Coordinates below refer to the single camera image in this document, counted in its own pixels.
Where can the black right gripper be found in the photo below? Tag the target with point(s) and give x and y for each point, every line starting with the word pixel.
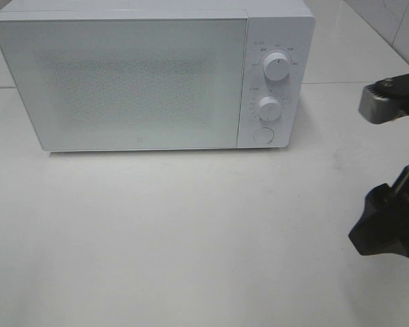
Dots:
pixel 384 224

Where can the round white door button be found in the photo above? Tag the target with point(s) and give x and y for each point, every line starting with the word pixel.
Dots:
pixel 263 135

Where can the white timer knob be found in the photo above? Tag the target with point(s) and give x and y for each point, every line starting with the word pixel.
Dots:
pixel 269 109

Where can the white microwave door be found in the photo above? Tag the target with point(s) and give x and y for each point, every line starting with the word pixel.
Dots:
pixel 124 85

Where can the upper white power knob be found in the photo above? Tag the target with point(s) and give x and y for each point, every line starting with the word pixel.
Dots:
pixel 276 66

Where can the white microwave oven body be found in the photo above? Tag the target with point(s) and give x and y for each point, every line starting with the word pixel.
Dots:
pixel 275 25

